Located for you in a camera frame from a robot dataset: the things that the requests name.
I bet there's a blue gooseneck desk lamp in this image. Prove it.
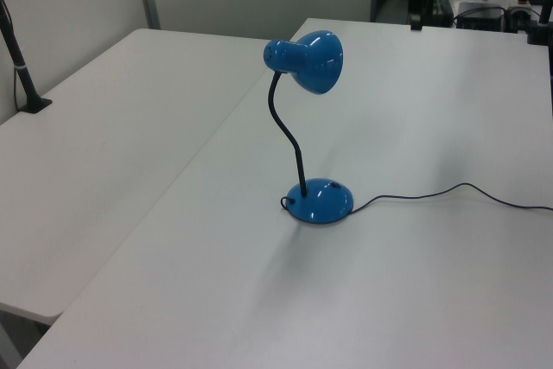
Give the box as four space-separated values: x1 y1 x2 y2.
261 29 355 227

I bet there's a black box device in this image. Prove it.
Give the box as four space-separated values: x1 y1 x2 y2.
454 0 508 32

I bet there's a black short clamped pole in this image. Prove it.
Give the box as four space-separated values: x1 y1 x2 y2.
524 0 553 47

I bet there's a black lamp power cable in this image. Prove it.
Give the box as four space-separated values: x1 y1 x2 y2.
279 182 553 217

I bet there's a black clamped camera pole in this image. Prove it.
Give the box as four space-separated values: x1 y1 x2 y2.
0 0 54 115

